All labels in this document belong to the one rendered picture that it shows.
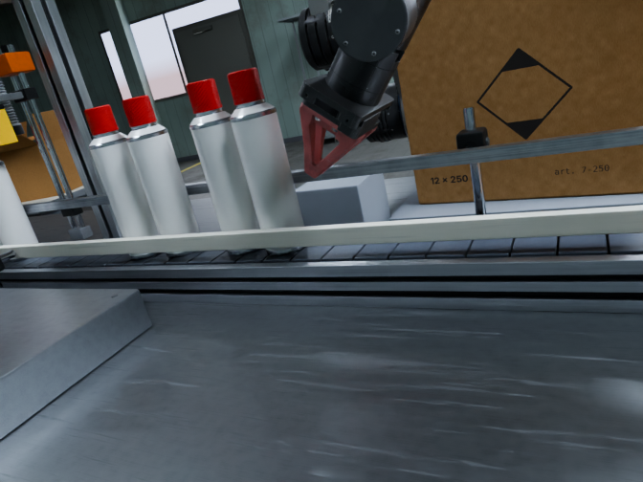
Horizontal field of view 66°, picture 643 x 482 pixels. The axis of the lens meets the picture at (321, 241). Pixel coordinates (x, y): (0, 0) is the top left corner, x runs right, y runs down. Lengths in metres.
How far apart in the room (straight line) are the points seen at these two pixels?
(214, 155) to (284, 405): 0.30
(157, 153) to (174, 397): 0.31
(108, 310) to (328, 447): 0.31
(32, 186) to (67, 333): 2.17
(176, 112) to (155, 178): 8.85
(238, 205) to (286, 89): 7.85
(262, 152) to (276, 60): 7.91
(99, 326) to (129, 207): 0.19
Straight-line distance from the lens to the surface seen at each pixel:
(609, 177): 0.69
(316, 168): 0.53
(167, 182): 0.66
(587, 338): 0.45
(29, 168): 2.69
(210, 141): 0.58
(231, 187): 0.59
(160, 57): 9.49
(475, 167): 0.59
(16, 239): 0.96
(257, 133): 0.54
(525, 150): 0.52
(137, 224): 0.71
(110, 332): 0.59
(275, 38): 8.43
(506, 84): 0.68
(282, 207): 0.56
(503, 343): 0.44
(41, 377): 0.55
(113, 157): 0.70
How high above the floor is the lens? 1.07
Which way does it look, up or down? 19 degrees down
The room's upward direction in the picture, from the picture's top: 13 degrees counter-clockwise
